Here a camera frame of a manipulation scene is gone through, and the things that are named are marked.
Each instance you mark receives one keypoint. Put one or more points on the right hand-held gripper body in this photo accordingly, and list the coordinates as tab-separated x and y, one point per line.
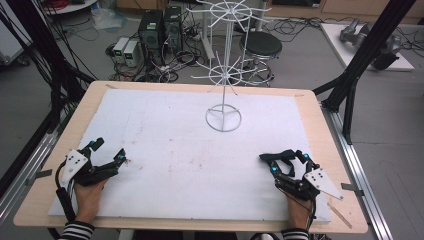
301	186

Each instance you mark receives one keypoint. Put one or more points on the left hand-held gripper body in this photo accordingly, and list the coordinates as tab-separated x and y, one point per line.
78	166

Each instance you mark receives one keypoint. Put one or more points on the person's right hand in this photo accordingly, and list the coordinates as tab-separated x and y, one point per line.
298	210

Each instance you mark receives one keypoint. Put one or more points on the person's left hand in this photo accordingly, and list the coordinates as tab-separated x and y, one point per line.
88	200

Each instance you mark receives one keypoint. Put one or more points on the grey metal clip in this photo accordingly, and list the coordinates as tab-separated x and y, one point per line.
352	189
39	175

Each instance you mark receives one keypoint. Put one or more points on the thin wooden stick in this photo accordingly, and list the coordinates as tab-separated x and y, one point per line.
340	215

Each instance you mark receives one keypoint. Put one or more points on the white foam board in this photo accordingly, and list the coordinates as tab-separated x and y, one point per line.
186	166

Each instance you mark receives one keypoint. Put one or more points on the grey power supply unit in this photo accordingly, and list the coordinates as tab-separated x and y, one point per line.
120	46
131	51

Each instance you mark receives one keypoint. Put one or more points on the white platform board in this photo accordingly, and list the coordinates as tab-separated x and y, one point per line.
336	43

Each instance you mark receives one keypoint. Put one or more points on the black computer tower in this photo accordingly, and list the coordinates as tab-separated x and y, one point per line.
150	33
173	26

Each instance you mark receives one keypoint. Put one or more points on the black round stool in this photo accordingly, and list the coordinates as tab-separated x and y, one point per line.
260	43

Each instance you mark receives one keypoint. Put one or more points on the clear plastic bag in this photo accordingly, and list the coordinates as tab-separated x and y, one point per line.
106	18

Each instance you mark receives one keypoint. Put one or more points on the white round table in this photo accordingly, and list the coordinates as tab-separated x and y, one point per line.
71	6

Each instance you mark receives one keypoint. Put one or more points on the aluminium rail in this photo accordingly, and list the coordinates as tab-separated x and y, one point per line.
360	173
20	186

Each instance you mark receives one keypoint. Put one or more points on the black metal frame post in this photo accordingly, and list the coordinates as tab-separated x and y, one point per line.
40	43
370	46

